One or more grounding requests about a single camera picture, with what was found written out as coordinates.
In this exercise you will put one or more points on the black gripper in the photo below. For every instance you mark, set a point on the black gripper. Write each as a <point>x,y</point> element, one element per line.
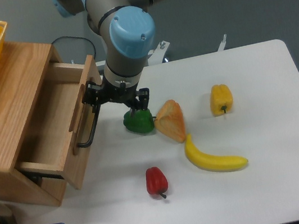
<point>95,95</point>

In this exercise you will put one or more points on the wooden top drawer black handle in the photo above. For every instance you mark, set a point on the wooden top drawer black handle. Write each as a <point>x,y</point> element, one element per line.
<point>60,121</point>

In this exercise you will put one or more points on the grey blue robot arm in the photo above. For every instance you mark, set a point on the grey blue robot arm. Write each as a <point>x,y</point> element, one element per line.
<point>128,31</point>

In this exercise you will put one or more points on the wooden drawer cabinet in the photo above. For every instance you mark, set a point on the wooden drawer cabinet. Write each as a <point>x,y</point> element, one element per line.
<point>22,69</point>

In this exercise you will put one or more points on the green bell pepper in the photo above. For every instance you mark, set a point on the green bell pepper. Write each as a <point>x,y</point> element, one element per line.
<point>139,121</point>

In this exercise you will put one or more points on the orange bread wedge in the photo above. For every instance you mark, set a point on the orange bread wedge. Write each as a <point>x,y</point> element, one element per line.
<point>170,121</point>

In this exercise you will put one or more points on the red bell pepper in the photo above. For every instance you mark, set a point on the red bell pepper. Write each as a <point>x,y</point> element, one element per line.
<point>156,182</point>

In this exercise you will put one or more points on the yellow bell pepper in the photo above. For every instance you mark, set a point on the yellow bell pepper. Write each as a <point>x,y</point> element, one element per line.
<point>221,100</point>

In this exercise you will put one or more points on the yellow banana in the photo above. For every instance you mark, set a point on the yellow banana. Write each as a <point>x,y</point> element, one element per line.
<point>211,162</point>

